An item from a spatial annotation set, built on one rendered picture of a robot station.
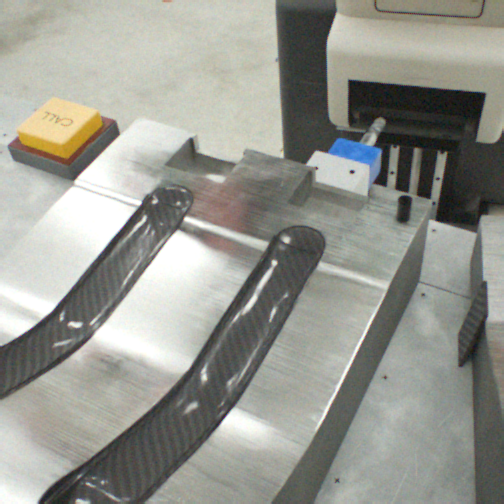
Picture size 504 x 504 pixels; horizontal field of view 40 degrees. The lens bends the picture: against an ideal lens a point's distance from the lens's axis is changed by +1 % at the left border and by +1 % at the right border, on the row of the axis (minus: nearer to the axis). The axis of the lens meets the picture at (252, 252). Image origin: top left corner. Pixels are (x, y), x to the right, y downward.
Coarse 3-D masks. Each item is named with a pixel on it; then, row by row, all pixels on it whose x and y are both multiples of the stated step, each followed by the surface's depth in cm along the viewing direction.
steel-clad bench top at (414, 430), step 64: (0, 128) 75; (0, 192) 68; (64, 192) 67; (0, 256) 62; (448, 256) 58; (448, 320) 53; (384, 384) 50; (448, 384) 50; (384, 448) 47; (448, 448) 46
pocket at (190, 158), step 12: (192, 144) 57; (180, 156) 57; (192, 156) 58; (204, 156) 58; (216, 156) 57; (228, 156) 57; (180, 168) 57; (192, 168) 58; (204, 168) 58; (216, 168) 58; (228, 168) 57; (216, 180) 57
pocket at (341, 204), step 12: (312, 180) 53; (300, 192) 53; (312, 192) 54; (324, 192) 54; (336, 192) 53; (348, 192) 53; (300, 204) 54; (312, 204) 54; (324, 204) 54; (336, 204) 54; (348, 204) 53; (360, 204) 53; (336, 216) 53; (348, 216) 53
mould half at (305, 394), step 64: (128, 128) 58; (128, 192) 53; (192, 192) 52; (256, 192) 52; (384, 192) 51; (64, 256) 50; (192, 256) 48; (256, 256) 48; (384, 256) 46; (0, 320) 45; (128, 320) 45; (192, 320) 45; (320, 320) 44; (384, 320) 47; (64, 384) 40; (128, 384) 41; (256, 384) 41; (320, 384) 41; (0, 448) 35; (64, 448) 36; (256, 448) 38; (320, 448) 41
